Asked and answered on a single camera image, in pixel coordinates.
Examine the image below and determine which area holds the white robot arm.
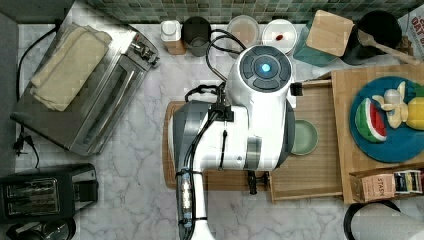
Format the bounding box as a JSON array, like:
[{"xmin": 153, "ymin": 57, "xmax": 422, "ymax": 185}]
[{"xmin": 168, "ymin": 45, "xmax": 295, "ymax": 240}]

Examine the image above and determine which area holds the wooden drawer cabinet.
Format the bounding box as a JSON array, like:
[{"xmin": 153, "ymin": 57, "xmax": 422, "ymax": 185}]
[{"xmin": 331, "ymin": 64, "xmax": 423, "ymax": 204}]

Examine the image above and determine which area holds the wooden cutting board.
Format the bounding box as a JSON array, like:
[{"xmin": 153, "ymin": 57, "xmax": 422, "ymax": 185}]
[{"xmin": 162, "ymin": 101, "xmax": 270, "ymax": 191}]

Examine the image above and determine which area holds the grey cup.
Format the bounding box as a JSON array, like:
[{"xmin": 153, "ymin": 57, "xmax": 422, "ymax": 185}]
[{"xmin": 182, "ymin": 16, "xmax": 212, "ymax": 57}]

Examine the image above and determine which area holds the white-capped spice jar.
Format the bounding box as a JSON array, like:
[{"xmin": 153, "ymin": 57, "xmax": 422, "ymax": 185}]
[{"xmin": 160, "ymin": 20, "xmax": 186, "ymax": 55}]

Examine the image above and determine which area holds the white lidded container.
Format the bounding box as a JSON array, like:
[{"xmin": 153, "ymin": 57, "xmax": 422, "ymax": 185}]
[{"xmin": 261, "ymin": 19, "xmax": 297, "ymax": 54}]

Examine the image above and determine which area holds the silver toaster oven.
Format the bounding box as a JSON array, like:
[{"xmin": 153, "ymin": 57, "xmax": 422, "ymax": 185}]
[{"xmin": 10, "ymin": 0, "xmax": 159, "ymax": 156}]

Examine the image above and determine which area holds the teal box with wooden lid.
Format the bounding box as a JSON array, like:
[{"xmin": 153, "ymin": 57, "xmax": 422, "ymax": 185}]
[{"xmin": 293, "ymin": 10, "xmax": 354, "ymax": 67}]

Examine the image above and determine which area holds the beige folded towel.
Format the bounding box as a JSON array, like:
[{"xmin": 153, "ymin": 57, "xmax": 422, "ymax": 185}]
[{"xmin": 30, "ymin": 23, "xmax": 112, "ymax": 111}]

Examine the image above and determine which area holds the toy watermelon slice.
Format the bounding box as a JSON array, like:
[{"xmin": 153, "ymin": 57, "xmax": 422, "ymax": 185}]
[{"xmin": 354, "ymin": 98, "xmax": 387, "ymax": 143}]

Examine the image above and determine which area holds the tea bag box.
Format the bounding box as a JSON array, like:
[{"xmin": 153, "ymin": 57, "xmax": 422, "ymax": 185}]
[{"xmin": 350, "ymin": 169, "xmax": 423, "ymax": 203}]

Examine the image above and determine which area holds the wooden spoon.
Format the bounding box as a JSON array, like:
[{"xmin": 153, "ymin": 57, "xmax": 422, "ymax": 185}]
[{"xmin": 358, "ymin": 30, "xmax": 421, "ymax": 66}]

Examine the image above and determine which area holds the black slot toaster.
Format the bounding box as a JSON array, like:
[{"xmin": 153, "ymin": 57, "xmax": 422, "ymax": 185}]
[{"xmin": 1, "ymin": 163, "xmax": 99, "ymax": 224}]

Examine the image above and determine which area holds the toy banana bunch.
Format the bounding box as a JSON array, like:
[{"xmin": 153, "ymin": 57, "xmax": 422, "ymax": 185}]
[{"xmin": 372, "ymin": 81, "xmax": 409, "ymax": 129}]

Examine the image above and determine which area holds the black kettle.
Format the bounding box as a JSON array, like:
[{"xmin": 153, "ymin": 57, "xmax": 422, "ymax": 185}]
[{"xmin": 6, "ymin": 218, "xmax": 76, "ymax": 240}]

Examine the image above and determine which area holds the blue round plate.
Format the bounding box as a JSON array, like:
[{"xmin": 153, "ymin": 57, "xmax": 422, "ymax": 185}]
[{"xmin": 349, "ymin": 76, "xmax": 423, "ymax": 163}]

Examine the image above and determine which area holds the black utensil pot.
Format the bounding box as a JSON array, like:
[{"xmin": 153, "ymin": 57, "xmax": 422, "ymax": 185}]
[{"xmin": 341, "ymin": 10, "xmax": 402, "ymax": 65}]

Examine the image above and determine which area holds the yellow toy fruit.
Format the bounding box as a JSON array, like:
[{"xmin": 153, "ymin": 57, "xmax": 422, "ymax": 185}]
[{"xmin": 406, "ymin": 97, "xmax": 424, "ymax": 130}]

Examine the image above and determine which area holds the oats cereal box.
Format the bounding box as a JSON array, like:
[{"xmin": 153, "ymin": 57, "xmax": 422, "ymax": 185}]
[{"xmin": 398, "ymin": 5, "xmax": 424, "ymax": 61}]

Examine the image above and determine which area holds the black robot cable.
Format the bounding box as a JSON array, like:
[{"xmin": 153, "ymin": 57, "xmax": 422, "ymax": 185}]
[{"xmin": 183, "ymin": 28, "xmax": 248, "ymax": 103}]

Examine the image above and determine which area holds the black toaster oven cord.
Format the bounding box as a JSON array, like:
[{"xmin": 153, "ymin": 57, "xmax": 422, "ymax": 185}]
[{"xmin": 12, "ymin": 20, "xmax": 62, "ymax": 169}]

